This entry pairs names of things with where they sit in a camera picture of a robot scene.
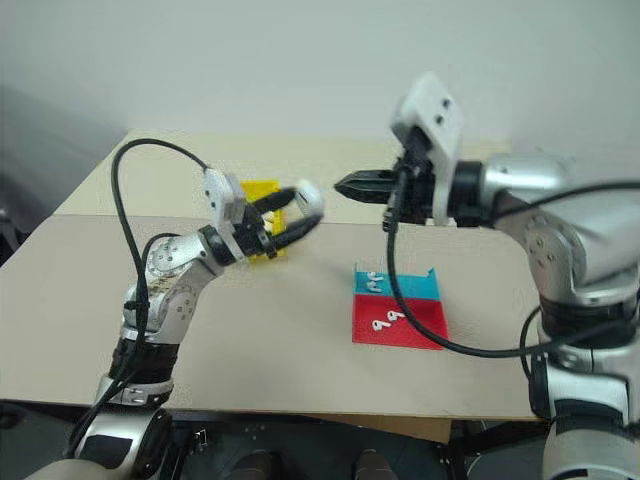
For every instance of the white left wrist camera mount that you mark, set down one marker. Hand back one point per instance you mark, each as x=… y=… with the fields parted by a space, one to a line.
x=217 y=192

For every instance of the yellow plastic bin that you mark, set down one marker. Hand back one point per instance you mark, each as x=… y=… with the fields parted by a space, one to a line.
x=260 y=189

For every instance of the white earbud case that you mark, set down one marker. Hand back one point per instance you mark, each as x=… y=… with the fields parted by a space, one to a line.
x=312 y=197

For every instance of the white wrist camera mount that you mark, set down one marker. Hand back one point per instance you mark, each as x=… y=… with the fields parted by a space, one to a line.
x=435 y=110
x=217 y=192

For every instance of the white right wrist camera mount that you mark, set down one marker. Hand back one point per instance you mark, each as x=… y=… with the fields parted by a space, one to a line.
x=435 y=110

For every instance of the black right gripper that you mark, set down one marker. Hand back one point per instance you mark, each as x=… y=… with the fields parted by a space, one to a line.
x=415 y=200

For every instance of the dark rounded brown shape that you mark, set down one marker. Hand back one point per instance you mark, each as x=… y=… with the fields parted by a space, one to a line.
x=372 y=465
x=257 y=466

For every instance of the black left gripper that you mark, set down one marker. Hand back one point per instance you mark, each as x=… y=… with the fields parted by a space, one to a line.
x=252 y=240

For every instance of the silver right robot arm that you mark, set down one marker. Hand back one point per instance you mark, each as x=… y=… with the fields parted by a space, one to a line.
x=575 y=240

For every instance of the blue plastic tray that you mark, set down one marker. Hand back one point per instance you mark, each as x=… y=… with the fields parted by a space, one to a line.
x=420 y=287

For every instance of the black object beside table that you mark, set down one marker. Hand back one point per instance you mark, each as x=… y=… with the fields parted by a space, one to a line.
x=6 y=240

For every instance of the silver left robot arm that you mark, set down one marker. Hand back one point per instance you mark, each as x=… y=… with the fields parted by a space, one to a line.
x=170 y=260

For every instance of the red plastic tray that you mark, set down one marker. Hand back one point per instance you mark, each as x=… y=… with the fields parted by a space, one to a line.
x=435 y=312

